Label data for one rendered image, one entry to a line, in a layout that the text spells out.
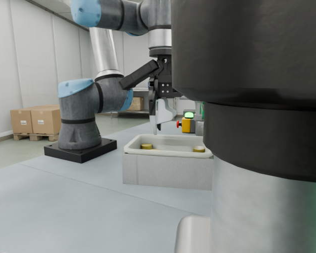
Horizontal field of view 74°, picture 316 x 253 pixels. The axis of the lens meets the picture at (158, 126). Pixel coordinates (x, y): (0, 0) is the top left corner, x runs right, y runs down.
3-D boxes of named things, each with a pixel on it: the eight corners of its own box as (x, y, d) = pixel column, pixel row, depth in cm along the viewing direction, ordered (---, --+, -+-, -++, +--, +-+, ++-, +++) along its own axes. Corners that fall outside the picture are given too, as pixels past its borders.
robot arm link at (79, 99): (56, 116, 77) (52, 78, 73) (92, 112, 84) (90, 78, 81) (64, 121, 67) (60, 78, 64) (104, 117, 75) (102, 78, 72)
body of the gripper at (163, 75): (180, 100, 51) (181, 47, 48) (146, 99, 52) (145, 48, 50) (183, 98, 58) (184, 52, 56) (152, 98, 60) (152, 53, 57)
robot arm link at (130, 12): (108, 4, 58) (126, -10, 50) (141, 12, 65) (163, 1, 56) (109, 34, 60) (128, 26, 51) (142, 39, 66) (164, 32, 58)
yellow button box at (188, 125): (195, 133, 107) (195, 119, 106) (180, 133, 109) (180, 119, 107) (195, 130, 114) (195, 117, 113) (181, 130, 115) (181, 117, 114)
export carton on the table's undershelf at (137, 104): (120, 110, 636) (120, 97, 628) (126, 108, 677) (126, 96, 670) (140, 111, 619) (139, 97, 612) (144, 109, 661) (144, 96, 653)
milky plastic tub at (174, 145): (212, 190, 49) (214, 154, 47) (121, 181, 53) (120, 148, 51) (208, 162, 66) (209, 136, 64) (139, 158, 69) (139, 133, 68)
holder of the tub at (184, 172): (236, 193, 48) (239, 160, 47) (122, 183, 53) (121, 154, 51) (225, 165, 65) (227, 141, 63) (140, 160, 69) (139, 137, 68)
